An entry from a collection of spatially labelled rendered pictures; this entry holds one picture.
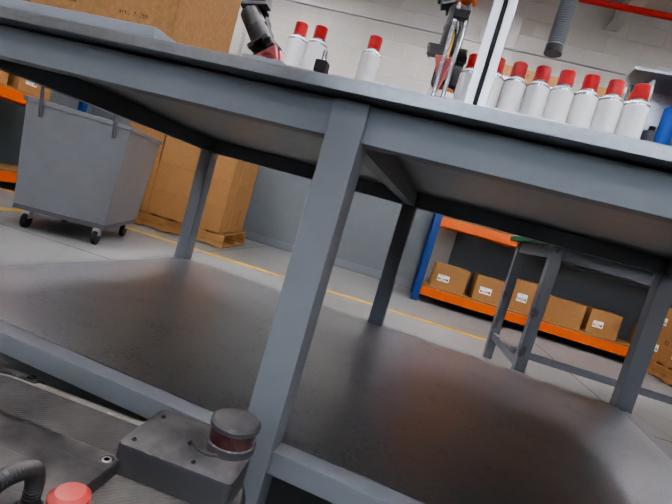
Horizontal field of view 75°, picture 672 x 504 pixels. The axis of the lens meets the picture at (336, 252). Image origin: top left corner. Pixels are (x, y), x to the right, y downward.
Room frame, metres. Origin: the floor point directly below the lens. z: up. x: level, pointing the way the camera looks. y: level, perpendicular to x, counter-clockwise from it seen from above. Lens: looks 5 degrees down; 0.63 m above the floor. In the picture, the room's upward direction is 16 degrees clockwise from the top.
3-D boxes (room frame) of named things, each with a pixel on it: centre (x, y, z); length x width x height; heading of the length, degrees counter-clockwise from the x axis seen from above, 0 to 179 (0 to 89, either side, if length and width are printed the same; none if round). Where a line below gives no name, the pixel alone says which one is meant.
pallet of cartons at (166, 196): (4.61, 1.65, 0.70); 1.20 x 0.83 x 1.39; 88
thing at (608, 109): (1.02, -0.50, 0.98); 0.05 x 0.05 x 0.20
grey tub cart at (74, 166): (3.07, 1.80, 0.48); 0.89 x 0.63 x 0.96; 11
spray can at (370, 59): (1.16, 0.05, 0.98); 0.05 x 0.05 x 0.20
